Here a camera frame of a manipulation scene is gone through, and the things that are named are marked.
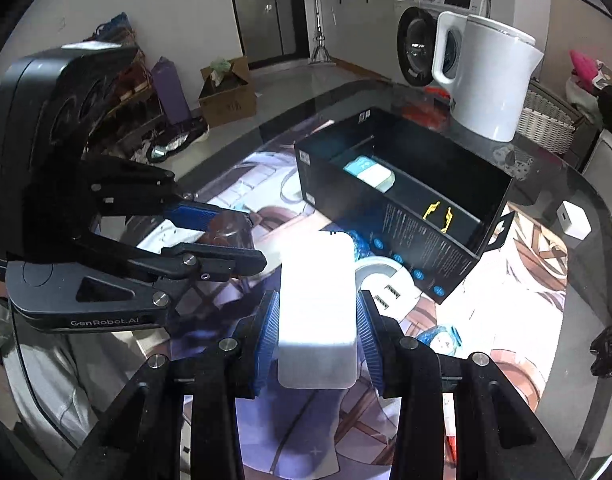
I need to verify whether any floor mop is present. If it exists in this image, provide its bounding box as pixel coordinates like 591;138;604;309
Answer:
308;0;337;66

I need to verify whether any purple yoga mat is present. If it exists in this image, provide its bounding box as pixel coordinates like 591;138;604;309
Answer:
151;56;191;126

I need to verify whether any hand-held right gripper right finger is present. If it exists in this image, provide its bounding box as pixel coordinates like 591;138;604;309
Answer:
356;289;576;480

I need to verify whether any wicker basket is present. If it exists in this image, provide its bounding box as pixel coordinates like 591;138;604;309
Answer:
516;80;589;156

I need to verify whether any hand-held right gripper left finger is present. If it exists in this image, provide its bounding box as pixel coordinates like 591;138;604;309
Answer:
70;289;283;480

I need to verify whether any brown cardboard box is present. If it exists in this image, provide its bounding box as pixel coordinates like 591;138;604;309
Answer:
198;56;257;129

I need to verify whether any pink toy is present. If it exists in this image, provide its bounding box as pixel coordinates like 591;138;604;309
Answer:
568;50;604;92

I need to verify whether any white electric kettle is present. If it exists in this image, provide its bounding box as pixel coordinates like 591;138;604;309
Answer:
431;10;545;143

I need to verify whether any black cardboard box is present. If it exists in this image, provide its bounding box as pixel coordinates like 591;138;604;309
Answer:
294;107;516;306

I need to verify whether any teal and white case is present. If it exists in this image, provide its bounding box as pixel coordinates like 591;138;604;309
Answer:
343;156;394;193

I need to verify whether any white power bank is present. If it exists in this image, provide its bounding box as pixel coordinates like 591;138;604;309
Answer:
277;231;361;390

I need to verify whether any white washing machine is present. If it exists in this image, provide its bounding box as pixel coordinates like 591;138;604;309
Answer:
393;0;491;88

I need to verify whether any clear plastic cup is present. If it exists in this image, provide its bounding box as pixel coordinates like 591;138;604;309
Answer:
198;210;259;281

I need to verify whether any white round charger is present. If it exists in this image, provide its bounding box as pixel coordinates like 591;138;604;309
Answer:
355;254;423;318

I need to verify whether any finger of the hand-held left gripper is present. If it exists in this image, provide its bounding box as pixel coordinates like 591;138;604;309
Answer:
76;232;267;311
93;180;251;236

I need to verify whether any blue wrapped item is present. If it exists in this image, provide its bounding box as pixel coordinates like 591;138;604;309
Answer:
416;324;461;358

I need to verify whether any small white charger cube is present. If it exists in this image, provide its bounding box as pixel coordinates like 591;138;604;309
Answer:
556;201;592;241

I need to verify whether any shoe rack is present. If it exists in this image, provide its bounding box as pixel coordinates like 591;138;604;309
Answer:
78;12;167;161

